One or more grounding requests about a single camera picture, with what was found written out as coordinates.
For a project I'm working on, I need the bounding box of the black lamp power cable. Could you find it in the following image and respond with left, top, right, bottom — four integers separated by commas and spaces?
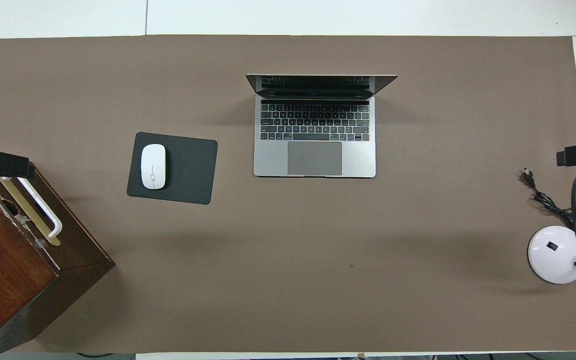
523, 168, 576, 237

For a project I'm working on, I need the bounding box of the grey laptop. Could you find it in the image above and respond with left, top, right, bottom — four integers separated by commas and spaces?
245, 73, 399, 179

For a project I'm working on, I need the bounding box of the gold handle plate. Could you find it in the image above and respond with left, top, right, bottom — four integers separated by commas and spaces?
0, 176, 62, 247

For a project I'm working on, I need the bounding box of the brown table mat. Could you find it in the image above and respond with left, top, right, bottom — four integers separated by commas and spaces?
0, 35, 576, 354

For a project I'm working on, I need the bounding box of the black mouse pad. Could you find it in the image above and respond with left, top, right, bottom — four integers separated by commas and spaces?
126, 131, 219, 205

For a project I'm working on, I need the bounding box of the white computer mouse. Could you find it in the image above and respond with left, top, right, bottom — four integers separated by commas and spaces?
140, 143, 167, 190

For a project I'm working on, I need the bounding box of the dark wooden box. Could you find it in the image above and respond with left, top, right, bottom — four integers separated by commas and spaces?
0, 146, 116, 360

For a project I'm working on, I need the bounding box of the white desk lamp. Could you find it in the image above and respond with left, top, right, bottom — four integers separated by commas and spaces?
527, 192, 576, 285

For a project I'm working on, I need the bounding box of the white box handle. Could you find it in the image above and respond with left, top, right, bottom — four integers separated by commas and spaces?
1, 176, 63, 239

